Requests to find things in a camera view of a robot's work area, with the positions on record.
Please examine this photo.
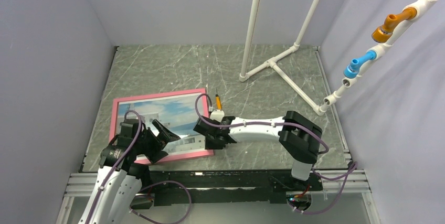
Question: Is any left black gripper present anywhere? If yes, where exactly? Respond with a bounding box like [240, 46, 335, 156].
[134, 120, 179, 164]

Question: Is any pink picture frame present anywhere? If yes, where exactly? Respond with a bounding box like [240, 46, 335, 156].
[109, 88, 214, 163]

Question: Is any orange handled screwdriver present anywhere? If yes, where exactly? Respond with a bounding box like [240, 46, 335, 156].
[215, 88, 222, 110]

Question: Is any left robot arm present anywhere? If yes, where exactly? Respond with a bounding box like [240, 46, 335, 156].
[79, 119, 180, 223]

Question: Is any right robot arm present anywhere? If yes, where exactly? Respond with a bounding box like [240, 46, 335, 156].
[193, 111, 328, 190]

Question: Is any blue nozzle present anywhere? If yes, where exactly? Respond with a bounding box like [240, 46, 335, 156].
[343, 50, 377, 79]

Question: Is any orange nozzle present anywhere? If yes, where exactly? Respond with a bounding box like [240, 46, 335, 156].
[372, 7, 417, 43]

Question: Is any white PVC pipe stand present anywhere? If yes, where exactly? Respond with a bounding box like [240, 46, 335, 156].
[239, 0, 438, 115]

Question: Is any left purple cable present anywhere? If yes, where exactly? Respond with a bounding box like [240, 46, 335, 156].
[81, 110, 194, 224]

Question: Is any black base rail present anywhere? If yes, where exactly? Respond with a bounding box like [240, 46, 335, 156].
[142, 169, 323, 206]

